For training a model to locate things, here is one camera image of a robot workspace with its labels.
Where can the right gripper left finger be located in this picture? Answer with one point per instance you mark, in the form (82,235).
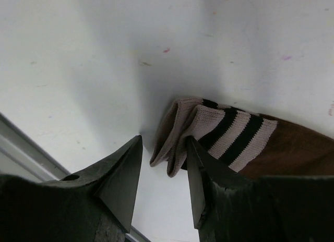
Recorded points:
(93,204)

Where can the brown striped sock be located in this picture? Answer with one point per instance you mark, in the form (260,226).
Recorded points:
(252,144)

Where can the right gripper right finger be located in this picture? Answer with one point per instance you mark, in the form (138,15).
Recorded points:
(227,206)

